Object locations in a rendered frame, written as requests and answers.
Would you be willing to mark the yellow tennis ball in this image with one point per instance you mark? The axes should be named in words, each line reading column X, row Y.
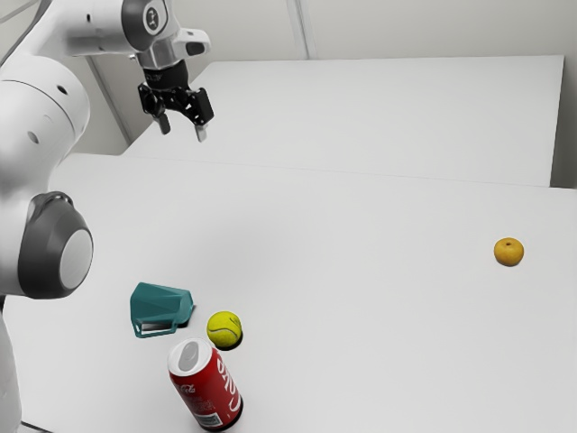
column 224, row 329

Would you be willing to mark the yellow orange fruit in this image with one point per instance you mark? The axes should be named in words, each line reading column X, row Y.
column 508, row 251

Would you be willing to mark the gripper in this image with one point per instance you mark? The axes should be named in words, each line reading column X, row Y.
column 169, row 83

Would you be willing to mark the teal faceted mug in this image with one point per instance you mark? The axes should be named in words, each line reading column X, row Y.
column 158, row 307

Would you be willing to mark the red soda can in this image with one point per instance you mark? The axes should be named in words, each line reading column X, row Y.
column 207, row 385

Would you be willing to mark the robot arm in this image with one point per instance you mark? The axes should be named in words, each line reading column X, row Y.
column 40, row 113

